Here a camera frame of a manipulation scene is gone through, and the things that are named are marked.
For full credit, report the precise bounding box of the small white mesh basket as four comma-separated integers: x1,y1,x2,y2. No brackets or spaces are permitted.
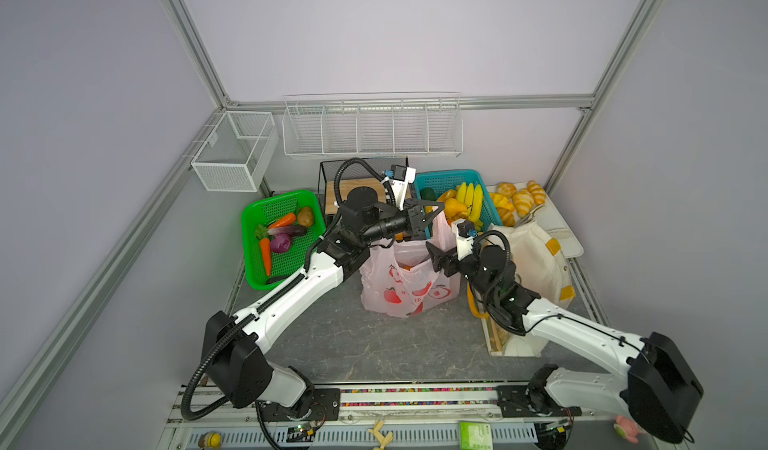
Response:
191,111,279,193

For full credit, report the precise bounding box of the striped croissant middle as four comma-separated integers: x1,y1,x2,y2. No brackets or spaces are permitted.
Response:
511,189,536,218

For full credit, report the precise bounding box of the green plastic vegetable basket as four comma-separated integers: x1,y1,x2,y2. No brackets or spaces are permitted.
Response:
241,190,326,291

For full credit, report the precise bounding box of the pale purple long eggplant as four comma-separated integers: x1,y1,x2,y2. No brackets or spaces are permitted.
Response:
267,225,308,238

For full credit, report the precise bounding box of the long white wire basket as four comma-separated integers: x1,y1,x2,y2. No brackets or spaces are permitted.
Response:
282,92,464,159

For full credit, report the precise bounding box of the striped croissant far right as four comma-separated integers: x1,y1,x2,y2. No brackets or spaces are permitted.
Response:
527,180,547,205

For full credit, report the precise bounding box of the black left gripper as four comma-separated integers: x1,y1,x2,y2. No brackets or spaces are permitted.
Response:
361,197,444,245

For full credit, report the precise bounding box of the round bread roll back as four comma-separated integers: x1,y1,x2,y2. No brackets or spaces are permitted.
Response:
496,182,517,199

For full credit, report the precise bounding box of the green avocado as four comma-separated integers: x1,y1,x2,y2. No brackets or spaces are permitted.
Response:
419,187,437,201

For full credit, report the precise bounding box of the yellow striped croissant front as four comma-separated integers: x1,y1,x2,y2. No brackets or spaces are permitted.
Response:
497,208,516,227

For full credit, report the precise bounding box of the pink plastic grocery bag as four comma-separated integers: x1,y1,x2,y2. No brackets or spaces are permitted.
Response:
360,214,461,318

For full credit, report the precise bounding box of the green card on rail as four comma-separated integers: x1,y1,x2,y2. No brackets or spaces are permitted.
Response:
459,421,493,450

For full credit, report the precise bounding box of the yellow croissant left back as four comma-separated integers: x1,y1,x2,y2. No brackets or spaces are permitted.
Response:
490,192,515,212

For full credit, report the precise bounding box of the pink toy on floor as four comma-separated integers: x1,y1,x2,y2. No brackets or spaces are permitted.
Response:
613,415,647,444

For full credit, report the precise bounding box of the carrot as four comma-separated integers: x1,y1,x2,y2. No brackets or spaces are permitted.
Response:
255,226,272,277
268,213,297,230

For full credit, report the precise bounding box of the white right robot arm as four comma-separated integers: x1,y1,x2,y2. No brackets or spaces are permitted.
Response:
426,222,704,444

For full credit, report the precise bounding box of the teal plastic fruit basket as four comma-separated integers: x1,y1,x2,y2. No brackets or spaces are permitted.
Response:
413,169,502,230

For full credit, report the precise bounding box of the brown potato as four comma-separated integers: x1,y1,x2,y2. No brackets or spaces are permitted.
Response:
296,206,316,228

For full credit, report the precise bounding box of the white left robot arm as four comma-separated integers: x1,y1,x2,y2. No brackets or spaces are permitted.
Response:
180,158,445,421

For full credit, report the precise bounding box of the white plastic tray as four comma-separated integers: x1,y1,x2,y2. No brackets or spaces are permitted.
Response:
489,180,584,259

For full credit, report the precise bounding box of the yellow banana bunch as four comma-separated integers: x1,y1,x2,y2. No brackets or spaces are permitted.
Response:
438,182,484,229

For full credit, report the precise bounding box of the cream canvas tote bag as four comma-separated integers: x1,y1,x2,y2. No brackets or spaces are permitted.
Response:
467,223,576,357

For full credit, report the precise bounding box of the black wire wooden shelf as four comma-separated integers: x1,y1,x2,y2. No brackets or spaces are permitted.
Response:
317,157,409,223

